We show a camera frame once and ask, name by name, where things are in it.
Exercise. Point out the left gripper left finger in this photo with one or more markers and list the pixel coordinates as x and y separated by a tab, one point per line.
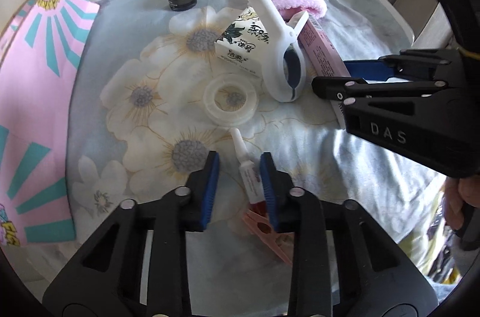
135	263

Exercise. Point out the small glue tube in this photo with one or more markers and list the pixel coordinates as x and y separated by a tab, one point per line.
249	174

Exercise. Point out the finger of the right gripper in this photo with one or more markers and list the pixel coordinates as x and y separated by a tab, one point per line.
338	88
368	69

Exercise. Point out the white tissue pack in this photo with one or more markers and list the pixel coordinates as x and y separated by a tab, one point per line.
242	43

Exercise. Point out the large white plastic clip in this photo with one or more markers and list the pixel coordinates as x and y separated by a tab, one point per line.
283	66

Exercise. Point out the yellow green blanket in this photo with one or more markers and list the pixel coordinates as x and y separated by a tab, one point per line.
429	246

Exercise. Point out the grey cushion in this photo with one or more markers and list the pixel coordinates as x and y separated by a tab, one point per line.
428	22

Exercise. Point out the floral light blue cloth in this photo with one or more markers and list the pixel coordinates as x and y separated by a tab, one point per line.
158	90

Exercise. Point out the clear tape roll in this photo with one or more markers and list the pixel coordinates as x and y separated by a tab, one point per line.
230	100

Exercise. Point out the cardboard box pink lining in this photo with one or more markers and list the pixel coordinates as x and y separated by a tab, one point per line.
41	49

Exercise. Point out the person right hand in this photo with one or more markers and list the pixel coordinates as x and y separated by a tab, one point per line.
457	192

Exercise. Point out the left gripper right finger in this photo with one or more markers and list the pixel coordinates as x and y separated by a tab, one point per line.
344	263

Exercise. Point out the pink clothespin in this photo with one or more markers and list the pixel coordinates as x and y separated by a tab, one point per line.
281	244

